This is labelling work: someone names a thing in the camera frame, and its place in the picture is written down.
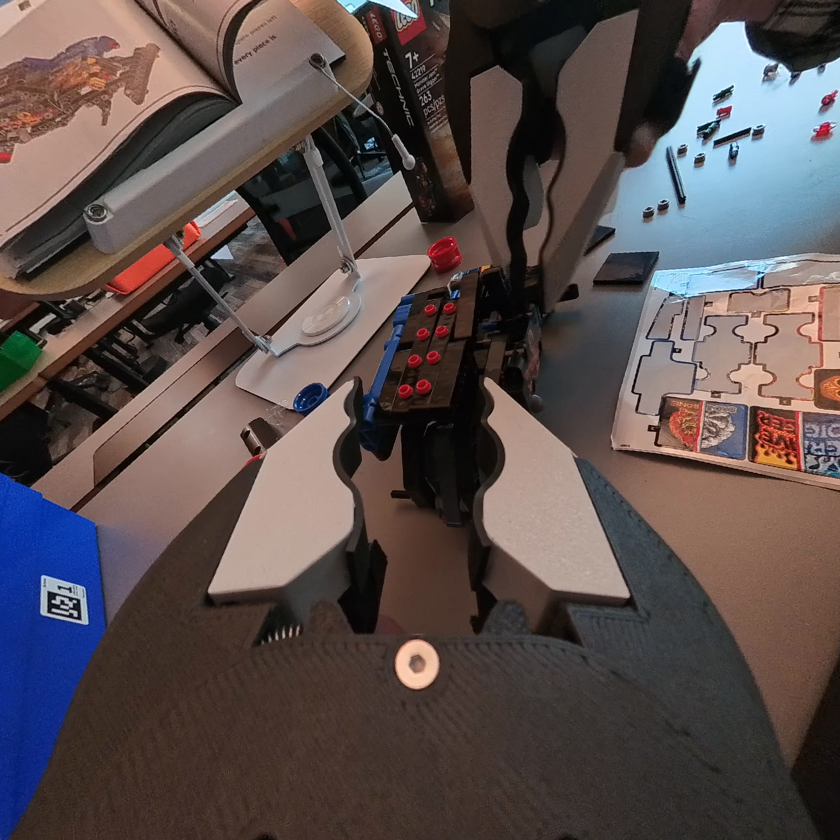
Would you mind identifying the green block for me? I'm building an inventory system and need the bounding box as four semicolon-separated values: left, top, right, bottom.
0;330;43;393

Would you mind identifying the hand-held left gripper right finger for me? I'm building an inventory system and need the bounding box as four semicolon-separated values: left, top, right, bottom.
467;377;633;634

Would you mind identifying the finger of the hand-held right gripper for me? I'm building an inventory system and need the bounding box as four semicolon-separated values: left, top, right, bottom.
539;8;642;311
470;62;547;304

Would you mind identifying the person's right hand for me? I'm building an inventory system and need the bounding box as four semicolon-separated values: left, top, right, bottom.
623;0;775;170

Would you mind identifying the blue storage bin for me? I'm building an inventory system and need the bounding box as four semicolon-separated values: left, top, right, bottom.
0;472;107;837

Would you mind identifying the black office chair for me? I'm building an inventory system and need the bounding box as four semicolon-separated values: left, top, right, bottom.
115;266;232;345

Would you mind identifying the instruction booklet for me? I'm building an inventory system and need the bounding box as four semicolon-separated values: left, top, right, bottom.
0;0;347;253

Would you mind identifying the white book stand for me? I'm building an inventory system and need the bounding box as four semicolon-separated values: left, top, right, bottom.
0;0;434;404

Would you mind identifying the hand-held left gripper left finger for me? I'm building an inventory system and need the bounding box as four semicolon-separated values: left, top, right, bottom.
207;377;388;634

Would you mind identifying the blue black toy brick truck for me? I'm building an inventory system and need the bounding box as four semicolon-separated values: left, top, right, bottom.
357;264;581;527

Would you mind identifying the sticker sheet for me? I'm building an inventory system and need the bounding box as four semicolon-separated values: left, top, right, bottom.
610;252;840;492

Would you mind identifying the brick set box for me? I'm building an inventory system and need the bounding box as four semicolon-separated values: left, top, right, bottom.
364;0;476;224

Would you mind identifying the orange case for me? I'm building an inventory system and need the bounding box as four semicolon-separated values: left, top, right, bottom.
105;221;202;296

